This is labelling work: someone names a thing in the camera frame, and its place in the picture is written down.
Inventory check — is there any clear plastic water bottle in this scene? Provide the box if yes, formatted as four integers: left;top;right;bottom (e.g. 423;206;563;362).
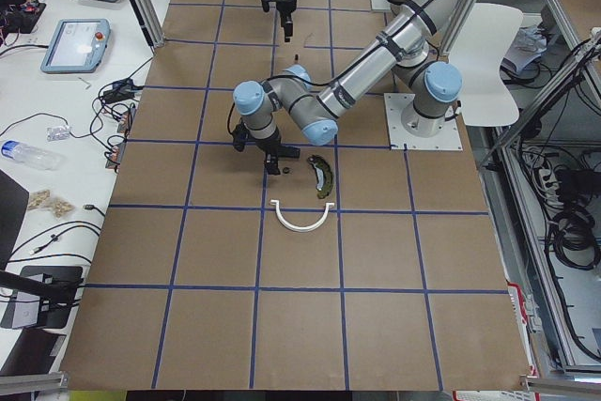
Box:
1;140;62;170

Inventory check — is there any near teach pendant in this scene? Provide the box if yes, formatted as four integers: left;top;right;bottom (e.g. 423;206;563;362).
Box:
40;19;111;74

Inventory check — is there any olive brake shoe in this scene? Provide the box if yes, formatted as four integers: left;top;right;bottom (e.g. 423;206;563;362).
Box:
307;154;333;199

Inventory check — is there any white curved plastic bracket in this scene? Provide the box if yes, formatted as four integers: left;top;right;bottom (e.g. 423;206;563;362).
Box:
269;199;337;234

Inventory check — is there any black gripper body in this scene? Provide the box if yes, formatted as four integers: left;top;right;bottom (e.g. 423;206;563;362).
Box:
276;0;295;17
254;131;282;157

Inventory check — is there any pile of wooden pieces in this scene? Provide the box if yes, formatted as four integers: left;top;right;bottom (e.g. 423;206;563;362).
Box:
26;190;75;219

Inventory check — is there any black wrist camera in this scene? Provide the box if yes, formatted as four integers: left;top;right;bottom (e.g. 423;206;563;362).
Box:
232;120;249;152

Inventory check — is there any white chair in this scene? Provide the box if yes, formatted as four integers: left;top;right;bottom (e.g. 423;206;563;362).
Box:
449;3;523;127

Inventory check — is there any blister pill pack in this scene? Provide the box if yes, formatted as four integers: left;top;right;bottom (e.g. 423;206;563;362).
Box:
46;125;71;142

